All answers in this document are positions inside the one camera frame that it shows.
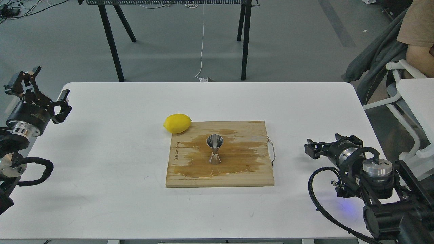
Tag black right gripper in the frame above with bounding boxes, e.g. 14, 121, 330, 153
304, 133, 364, 169

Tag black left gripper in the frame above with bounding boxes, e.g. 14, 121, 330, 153
4, 66, 72, 136

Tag steel double jigger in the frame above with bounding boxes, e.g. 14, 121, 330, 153
206, 134, 224, 165

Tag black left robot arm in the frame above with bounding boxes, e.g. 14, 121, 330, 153
0, 66, 72, 213

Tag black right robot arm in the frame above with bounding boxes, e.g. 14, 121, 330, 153
305, 134, 434, 244

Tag wooden cutting board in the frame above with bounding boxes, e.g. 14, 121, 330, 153
166, 121, 274, 187

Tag grey jacket on chair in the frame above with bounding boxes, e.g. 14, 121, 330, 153
341, 9, 408, 105

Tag white office chair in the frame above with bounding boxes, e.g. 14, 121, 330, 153
363, 60, 433, 180

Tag yellow lemon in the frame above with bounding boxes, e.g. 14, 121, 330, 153
163, 113, 191, 134

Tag person in tan shirt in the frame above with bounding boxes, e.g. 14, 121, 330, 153
397, 0, 434, 78

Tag cables on floor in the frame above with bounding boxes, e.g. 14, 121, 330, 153
0, 0, 70, 25

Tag white power cable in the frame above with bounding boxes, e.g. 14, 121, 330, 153
195, 4, 208, 83

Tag black metal frame table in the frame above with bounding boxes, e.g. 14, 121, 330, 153
77, 0, 260, 82

